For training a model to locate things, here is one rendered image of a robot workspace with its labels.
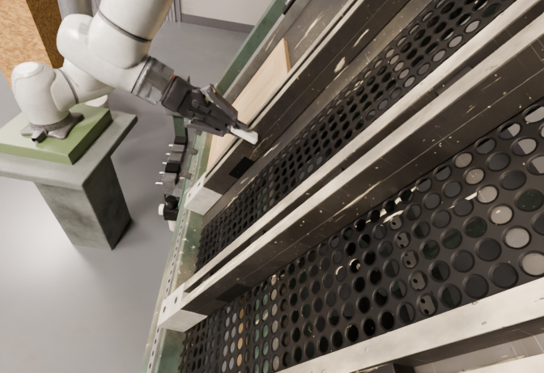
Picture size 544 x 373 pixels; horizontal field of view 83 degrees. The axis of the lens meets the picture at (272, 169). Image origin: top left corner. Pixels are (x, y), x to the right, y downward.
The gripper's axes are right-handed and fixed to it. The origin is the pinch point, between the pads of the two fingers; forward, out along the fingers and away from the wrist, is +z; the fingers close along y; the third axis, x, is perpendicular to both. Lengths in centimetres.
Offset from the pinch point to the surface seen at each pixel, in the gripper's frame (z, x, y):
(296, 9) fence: 6, 56, 19
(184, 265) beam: 5.4, -17.3, -38.1
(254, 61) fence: 5, 56, -5
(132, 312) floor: 18, 3, -134
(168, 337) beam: 5, -36, -38
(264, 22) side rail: 4, 80, 2
